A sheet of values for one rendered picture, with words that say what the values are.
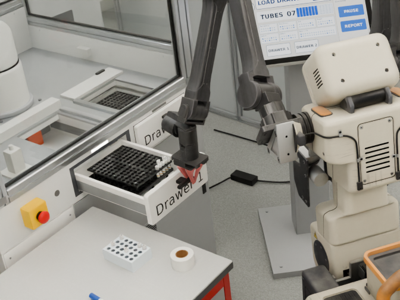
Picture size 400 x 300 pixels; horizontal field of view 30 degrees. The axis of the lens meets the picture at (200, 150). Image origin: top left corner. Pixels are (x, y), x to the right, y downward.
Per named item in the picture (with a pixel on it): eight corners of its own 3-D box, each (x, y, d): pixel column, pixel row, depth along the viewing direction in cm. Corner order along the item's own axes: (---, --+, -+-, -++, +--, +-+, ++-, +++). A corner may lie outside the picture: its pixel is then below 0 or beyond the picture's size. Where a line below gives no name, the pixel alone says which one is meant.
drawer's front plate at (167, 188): (208, 180, 245) (205, 152, 239) (152, 226, 226) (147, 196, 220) (204, 178, 246) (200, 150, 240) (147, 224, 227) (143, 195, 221)
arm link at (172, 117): (187, 106, 216) (209, 108, 222) (164, 93, 224) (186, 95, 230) (176, 143, 219) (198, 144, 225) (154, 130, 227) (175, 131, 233)
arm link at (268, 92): (270, 106, 193) (284, 108, 197) (258, 73, 197) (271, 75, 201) (248, 123, 199) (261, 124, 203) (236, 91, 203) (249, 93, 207)
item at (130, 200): (200, 177, 244) (198, 162, 241) (150, 218, 227) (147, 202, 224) (112, 149, 266) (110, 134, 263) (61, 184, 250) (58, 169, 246)
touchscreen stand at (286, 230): (375, 266, 322) (380, 50, 270) (274, 279, 322) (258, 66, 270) (347, 202, 365) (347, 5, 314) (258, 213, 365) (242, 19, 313)
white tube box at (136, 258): (152, 257, 222) (150, 247, 220) (133, 272, 217) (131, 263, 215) (123, 244, 229) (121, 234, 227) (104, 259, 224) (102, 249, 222)
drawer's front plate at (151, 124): (190, 119, 283) (187, 93, 278) (141, 154, 264) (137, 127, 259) (187, 118, 284) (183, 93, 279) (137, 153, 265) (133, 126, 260)
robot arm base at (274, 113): (262, 131, 190) (305, 121, 192) (252, 105, 193) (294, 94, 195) (257, 146, 198) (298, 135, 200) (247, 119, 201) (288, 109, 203)
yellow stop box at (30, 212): (52, 219, 231) (47, 200, 227) (35, 231, 226) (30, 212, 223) (41, 215, 234) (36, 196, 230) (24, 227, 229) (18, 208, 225)
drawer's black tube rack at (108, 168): (174, 176, 246) (171, 160, 242) (140, 203, 234) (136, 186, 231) (125, 160, 258) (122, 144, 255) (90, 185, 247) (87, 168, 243)
